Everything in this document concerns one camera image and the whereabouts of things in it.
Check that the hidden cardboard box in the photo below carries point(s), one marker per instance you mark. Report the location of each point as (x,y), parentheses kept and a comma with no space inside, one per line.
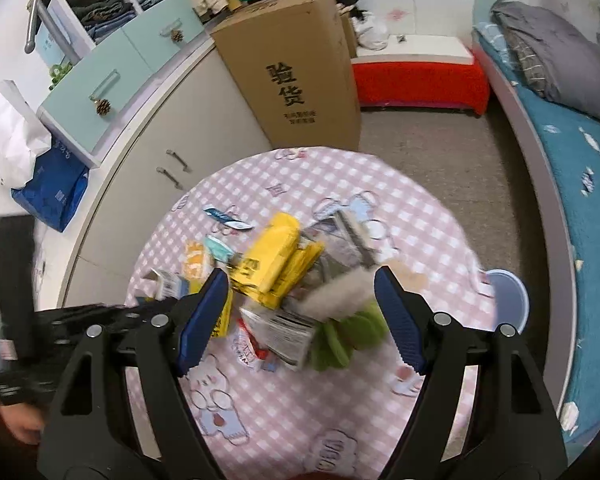
(349,35)

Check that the beige cabinet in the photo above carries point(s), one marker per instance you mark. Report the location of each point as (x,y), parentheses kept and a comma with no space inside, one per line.
(195,120)

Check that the pine cone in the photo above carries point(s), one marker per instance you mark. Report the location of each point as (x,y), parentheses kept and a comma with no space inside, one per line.
(103,107)
(177,36)

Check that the clear silver wrapper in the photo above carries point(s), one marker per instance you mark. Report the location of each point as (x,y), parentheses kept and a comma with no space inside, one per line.
(340,245)

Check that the beige fuzzy cloth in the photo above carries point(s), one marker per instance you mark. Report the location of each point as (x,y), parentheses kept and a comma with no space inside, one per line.
(340,295)

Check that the person's left forearm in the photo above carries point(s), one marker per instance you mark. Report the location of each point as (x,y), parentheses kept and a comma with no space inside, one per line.
(22,422)

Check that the metal pole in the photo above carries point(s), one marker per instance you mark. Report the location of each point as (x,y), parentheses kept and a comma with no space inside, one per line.
(39,5)

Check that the grey bed frame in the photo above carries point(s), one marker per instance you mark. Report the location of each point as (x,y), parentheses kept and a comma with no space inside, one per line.
(535,185)

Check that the green fuzzy cloth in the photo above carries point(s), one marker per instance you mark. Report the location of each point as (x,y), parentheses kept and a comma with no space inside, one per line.
(352,337)

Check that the tall cardboard box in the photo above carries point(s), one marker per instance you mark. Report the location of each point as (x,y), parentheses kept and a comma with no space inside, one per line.
(290,70)

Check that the pink flower wall sticker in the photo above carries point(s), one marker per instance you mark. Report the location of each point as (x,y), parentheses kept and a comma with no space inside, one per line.
(396,12)

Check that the folded clothes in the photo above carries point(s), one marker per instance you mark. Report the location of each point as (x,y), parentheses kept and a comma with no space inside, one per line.
(105,15)

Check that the green plastic item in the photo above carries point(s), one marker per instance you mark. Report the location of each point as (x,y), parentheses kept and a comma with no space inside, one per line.
(59,74)

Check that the white paper bag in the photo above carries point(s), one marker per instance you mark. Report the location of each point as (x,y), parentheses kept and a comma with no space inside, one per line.
(7,140)

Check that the teal drawer unit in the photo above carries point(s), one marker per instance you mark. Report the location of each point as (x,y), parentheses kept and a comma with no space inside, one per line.
(95,75)

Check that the grey blanket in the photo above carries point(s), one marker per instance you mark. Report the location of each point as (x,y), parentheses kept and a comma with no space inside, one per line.
(560,55)

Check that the small black clip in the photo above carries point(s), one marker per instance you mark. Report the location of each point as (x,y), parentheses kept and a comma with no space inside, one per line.
(401,38)

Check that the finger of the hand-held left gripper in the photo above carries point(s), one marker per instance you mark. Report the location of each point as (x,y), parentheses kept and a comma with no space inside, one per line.
(155,305)

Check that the small white blue carton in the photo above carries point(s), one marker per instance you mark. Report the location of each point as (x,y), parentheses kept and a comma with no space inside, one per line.
(166,285)

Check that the pale teal packet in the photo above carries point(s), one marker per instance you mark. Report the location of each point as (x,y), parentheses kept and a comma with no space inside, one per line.
(220,250)

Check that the blue white wrapper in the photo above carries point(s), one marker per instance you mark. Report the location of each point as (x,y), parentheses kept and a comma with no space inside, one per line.
(226,218)

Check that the blue printed bedsheet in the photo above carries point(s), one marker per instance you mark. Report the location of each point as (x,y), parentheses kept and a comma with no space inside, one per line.
(580,200)

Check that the large yellow packet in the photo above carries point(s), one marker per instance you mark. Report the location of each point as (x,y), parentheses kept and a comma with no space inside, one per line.
(267,255)

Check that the red white wrapper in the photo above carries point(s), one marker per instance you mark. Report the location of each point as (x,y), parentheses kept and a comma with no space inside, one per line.
(247,347)

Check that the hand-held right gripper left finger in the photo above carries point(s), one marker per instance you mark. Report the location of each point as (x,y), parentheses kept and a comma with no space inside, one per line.
(207,320)

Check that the orange white snack packet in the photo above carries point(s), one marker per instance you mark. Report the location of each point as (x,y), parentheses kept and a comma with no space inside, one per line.
(197,260)

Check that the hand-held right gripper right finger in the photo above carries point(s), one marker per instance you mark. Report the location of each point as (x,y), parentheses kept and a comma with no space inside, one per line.
(400,325)

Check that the crumpled yellow packet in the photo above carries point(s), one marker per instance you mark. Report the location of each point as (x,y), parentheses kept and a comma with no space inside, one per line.
(305,260)

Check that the red storage bench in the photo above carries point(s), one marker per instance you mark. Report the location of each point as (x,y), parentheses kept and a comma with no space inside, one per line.
(420,82)

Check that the pink checkered tablecloth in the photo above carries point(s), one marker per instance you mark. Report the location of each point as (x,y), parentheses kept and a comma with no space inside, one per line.
(330,185)

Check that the blue bag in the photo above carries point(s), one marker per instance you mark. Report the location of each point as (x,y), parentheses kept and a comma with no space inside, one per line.
(55,190)

